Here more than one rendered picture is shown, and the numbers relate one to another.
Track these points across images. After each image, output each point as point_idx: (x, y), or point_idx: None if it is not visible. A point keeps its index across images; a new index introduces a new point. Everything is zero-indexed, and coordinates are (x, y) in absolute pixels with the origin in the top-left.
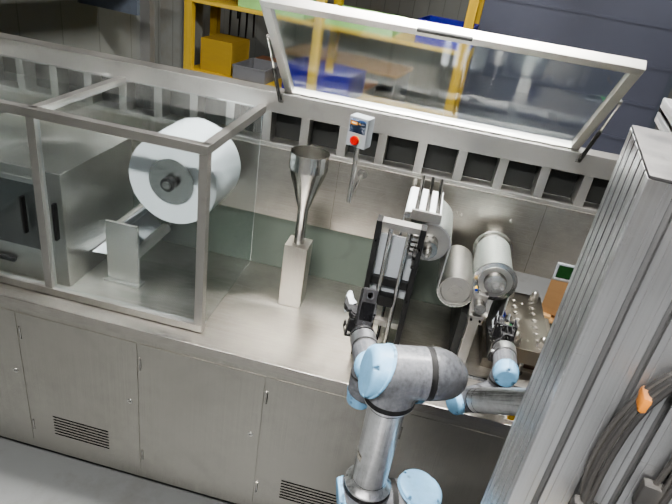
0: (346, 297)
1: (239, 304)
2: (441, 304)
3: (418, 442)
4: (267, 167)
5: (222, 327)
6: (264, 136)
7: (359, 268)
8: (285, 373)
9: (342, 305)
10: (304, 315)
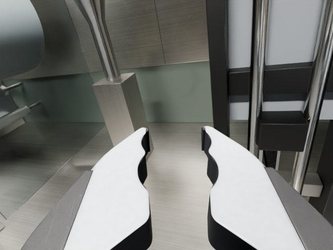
0: (79, 181)
1: (74, 174)
2: (328, 120)
3: None
4: (78, 12)
5: (31, 218)
6: None
7: (211, 101)
8: None
9: (198, 149)
10: (149, 174)
